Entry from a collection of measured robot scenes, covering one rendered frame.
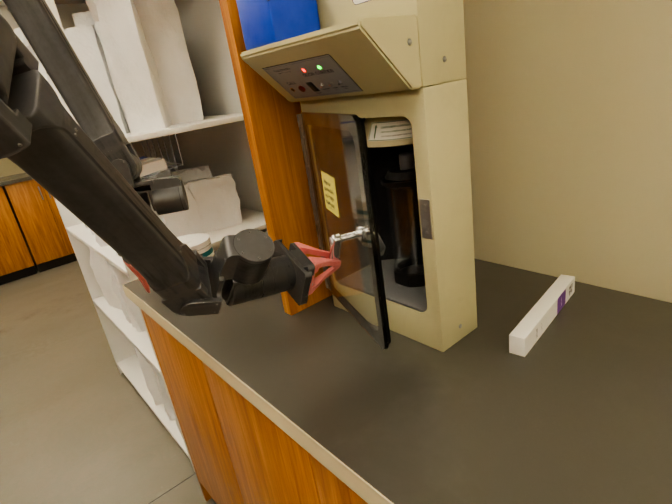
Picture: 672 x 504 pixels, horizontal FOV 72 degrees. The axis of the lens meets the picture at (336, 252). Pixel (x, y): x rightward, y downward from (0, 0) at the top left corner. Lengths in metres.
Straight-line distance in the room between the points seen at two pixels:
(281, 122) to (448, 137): 0.38
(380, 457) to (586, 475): 0.26
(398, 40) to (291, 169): 0.43
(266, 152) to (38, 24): 0.44
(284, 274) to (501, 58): 0.72
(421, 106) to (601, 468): 0.55
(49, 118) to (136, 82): 1.41
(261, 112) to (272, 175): 0.13
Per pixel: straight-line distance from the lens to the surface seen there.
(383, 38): 0.69
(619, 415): 0.80
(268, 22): 0.84
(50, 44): 0.98
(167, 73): 2.00
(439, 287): 0.83
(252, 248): 0.63
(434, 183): 0.77
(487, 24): 1.19
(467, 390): 0.81
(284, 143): 1.02
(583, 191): 1.13
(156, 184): 0.95
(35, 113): 0.45
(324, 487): 0.91
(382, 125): 0.85
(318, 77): 0.82
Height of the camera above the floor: 1.45
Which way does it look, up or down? 21 degrees down
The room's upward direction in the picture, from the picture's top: 9 degrees counter-clockwise
